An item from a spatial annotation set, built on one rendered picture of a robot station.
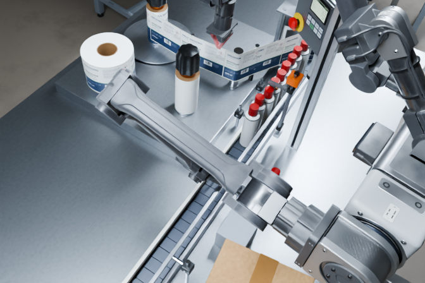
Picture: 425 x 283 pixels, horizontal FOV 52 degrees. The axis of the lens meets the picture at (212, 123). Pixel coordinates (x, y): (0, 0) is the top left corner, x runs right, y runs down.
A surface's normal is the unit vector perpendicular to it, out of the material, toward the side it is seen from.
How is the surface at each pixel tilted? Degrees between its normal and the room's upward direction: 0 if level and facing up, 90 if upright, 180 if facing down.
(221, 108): 0
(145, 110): 29
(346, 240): 0
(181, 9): 0
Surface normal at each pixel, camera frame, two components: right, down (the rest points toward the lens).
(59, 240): 0.07, -0.63
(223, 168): 0.00, -0.18
